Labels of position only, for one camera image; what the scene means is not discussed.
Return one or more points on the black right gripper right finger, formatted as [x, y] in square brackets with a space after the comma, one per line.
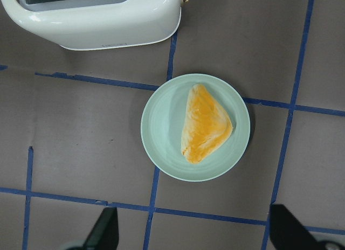
[286, 232]

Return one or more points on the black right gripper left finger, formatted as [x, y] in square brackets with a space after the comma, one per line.
[105, 233]

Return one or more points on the white two-slot toaster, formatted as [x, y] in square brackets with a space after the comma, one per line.
[101, 24]

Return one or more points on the light green round plate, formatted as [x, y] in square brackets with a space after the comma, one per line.
[162, 123]

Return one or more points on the triangular orange bread piece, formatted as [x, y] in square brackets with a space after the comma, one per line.
[207, 125]

